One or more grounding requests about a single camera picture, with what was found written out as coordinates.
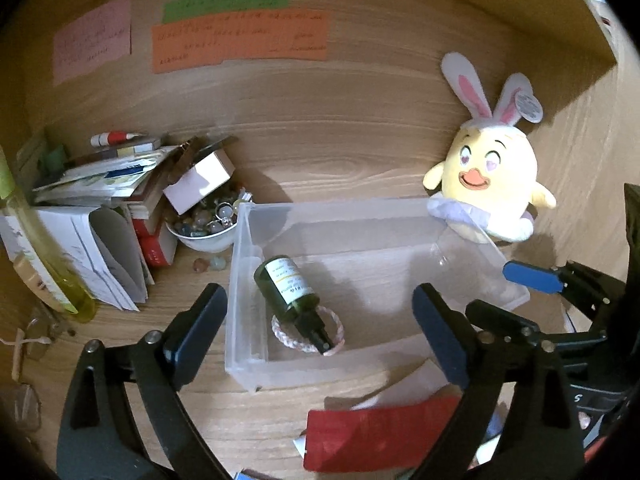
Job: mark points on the red paper envelope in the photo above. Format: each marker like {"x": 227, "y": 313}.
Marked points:
{"x": 380, "y": 432}

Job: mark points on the green paper note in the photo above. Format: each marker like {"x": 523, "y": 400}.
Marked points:
{"x": 225, "y": 5}

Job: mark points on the yellow green spray bottle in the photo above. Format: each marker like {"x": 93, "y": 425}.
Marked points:
{"x": 47, "y": 260}

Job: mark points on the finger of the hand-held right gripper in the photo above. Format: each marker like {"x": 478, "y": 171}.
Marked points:
{"x": 500, "y": 316}
{"x": 531, "y": 277}

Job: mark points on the white folded paper sheets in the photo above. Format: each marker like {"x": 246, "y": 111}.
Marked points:
{"x": 100, "y": 255}

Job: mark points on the beige cosmetic tube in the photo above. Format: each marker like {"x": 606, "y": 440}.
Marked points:
{"x": 30, "y": 275}

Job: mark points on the brown glass marble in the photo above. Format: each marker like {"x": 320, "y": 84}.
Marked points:
{"x": 200, "y": 264}

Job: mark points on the dark green glass bottle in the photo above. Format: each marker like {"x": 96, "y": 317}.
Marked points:
{"x": 285, "y": 285}

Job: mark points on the clear eyeglasses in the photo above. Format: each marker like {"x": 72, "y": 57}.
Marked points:
{"x": 27, "y": 405}

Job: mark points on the red books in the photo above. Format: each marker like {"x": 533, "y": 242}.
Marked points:
{"x": 155, "y": 250}

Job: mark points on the wooden shelf board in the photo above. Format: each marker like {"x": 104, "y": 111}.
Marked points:
{"x": 590, "y": 25}

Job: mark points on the small white box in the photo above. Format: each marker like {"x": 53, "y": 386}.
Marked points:
{"x": 197, "y": 185}

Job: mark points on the pale green glass marble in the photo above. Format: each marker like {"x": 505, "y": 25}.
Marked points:
{"x": 218, "y": 263}

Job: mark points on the stack of booklets and papers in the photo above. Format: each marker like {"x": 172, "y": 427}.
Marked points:
{"x": 105, "y": 175}

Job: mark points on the small green box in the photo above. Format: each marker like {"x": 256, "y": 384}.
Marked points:
{"x": 52, "y": 157}

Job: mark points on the yellow chick plush bunny ears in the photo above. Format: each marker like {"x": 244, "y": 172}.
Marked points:
{"x": 487, "y": 175}

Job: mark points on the pink sticky note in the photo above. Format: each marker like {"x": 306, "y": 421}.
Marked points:
{"x": 90, "y": 40}

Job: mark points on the red white marker pen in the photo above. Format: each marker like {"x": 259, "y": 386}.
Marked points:
{"x": 115, "y": 138}

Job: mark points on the orange paper note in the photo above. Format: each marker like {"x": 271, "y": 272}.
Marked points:
{"x": 240, "y": 42}

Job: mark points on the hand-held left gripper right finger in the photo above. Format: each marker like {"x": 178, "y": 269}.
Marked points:
{"x": 441, "y": 336}

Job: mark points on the clear plastic storage bin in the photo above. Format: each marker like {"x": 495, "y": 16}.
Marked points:
{"x": 380, "y": 280}

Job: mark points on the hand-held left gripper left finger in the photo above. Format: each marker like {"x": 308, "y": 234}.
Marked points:
{"x": 199, "y": 332}

